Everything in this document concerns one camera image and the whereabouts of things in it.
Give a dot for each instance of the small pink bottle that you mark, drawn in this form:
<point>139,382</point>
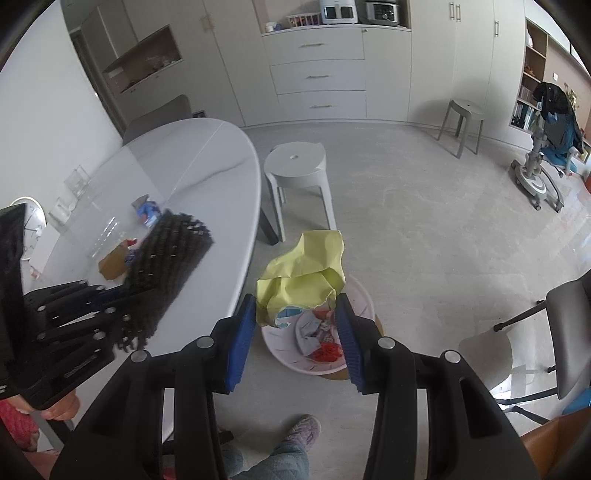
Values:
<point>35,272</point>

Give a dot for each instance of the clear glass pitcher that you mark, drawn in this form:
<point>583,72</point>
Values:
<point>76,182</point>

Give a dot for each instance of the wooden bookshelf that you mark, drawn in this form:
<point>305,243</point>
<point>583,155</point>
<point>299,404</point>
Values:
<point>531,69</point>

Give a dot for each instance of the crushed brown paper carton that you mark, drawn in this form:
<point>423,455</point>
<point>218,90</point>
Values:
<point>111,265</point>

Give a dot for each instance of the person's left forearm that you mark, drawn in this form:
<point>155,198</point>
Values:
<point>18,427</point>

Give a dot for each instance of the person's leg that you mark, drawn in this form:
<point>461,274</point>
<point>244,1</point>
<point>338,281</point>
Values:
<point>277,464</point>

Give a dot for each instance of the white mug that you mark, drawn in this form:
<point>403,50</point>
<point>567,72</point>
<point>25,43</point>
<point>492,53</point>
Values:
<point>60,210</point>

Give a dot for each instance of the grey plastic stool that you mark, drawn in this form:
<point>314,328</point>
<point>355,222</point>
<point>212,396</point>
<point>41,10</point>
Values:
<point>464,108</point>
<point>295,161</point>

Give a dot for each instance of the orange brown box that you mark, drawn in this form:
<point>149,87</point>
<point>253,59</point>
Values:
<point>554,447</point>

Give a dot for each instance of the study chair with clothes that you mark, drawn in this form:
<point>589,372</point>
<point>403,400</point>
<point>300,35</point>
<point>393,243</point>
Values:
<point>551,138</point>

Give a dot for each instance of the black foam net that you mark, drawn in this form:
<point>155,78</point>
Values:
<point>171,258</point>

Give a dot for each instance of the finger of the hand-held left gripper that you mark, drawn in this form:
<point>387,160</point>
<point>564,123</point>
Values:
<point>74,355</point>
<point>64,300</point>

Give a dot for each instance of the crumpled blue wrapper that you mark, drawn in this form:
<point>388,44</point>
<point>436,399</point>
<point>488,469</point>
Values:
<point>132,258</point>

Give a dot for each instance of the white cardboard box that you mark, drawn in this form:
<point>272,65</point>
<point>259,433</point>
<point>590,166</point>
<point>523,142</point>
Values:
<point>46,249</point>

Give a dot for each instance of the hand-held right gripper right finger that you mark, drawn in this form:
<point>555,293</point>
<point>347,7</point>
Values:
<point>348,341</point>

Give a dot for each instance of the person's left hand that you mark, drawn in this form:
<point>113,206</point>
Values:
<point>60,407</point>

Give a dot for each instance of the silver countertop oven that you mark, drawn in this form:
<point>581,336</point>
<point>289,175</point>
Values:
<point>382,11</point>

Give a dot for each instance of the grey dining chair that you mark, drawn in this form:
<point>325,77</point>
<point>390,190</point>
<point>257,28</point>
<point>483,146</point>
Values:
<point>157,120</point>

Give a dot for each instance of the white countertop oven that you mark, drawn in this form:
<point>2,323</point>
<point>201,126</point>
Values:
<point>337,11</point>

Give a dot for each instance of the yellow paper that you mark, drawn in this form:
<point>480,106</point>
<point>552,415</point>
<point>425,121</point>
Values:
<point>300,267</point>

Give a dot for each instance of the pink slipper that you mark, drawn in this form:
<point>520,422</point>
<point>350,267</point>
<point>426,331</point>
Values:
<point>302,431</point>

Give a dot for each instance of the red paper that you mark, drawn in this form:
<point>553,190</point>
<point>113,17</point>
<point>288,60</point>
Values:
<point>328,351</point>

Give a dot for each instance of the white wall cabinet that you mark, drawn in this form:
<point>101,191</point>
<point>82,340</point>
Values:
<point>323,69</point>

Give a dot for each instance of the round white wall clock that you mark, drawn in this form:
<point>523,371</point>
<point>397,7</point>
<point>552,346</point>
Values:
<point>34,219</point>

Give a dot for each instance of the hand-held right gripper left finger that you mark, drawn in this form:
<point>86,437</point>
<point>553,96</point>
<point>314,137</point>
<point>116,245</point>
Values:
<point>242,341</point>

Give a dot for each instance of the crumpled blue printed carton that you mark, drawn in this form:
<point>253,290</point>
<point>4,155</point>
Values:
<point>147,212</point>

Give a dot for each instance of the white round trash bin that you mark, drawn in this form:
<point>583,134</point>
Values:
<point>295,357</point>

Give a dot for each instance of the grey black frame chair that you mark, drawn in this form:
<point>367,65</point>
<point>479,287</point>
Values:
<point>572,332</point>

